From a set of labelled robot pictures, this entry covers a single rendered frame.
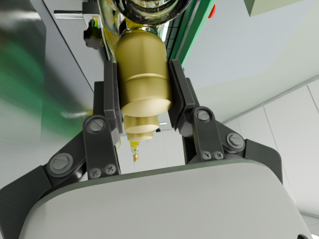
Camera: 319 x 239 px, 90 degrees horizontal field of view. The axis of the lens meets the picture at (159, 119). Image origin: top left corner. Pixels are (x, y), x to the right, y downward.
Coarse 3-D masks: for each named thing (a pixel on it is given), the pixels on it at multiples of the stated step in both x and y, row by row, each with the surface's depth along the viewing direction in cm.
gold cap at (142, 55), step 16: (144, 32) 10; (128, 48) 9; (144, 48) 9; (160, 48) 10; (128, 64) 9; (144, 64) 9; (160, 64) 9; (128, 80) 9; (144, 80) 9; (160, 80) 9; (128, 96) 9; (144, 96) 8; (160, 96) 9; (128, 112) 10; (144, 112) 11; (160, 112) 11
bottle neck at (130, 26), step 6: (120, 18) 11; (126, 18) 10; (120, 24) 11; (126, 24) 10; (132, 24) 10; (138, 24) 10; (120, 30) 11; (126, 30) 10; (132, 30) 10; (138, 30) 10; (144, 30) 10; (150, 30) 10; (156, 30) 11; (120, 36) 11
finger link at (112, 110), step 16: (112, 64) 10; (112, 80) 9; (96, 96) 9; (112, 96) 8; (96, 112) 9; (112, 112) 8; (112, 128) 8; (80, 144) 8; (64, 160) 7; (80, 160) 7; (64, 176) 7
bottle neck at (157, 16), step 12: (120, 0) 5; (132, 0) 6; (144, 0) 6; (156, 0) 6; (168, 0) 6; (180, 0) 6; (120, 12) 6; (132, 12) 6; (144, 12) 6; (156, 12) 6; (168, 12) 6; (180, 12) 6; (144, 24) 6; (156, 24) 6
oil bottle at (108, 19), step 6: (102, 0) 11; (108, 0) 10; (102, 6) 11; (108, 6) 11; (114, 6) 11; (102, 12) 12; (108, 12) 11; (114, 12) 11; (102, 18) 12; (108, 18) 12; (114, 18) 11; (108, 24) 12; (114, 24) 12; (108, 30) 13; (114, 30) 13
